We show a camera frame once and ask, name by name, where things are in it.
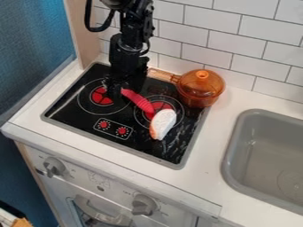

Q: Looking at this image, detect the orange pot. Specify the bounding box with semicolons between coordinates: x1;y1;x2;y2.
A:
145;67;228;109

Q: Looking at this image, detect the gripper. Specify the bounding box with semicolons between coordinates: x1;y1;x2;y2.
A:
103;33;152;105

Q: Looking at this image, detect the toy sink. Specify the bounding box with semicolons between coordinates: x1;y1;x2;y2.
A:
220;108;303;216

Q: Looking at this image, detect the white and orange toy food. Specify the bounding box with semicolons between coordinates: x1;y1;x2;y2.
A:
147;108;178;141

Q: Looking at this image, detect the toy stove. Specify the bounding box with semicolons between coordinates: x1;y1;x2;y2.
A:
40;61;211;171

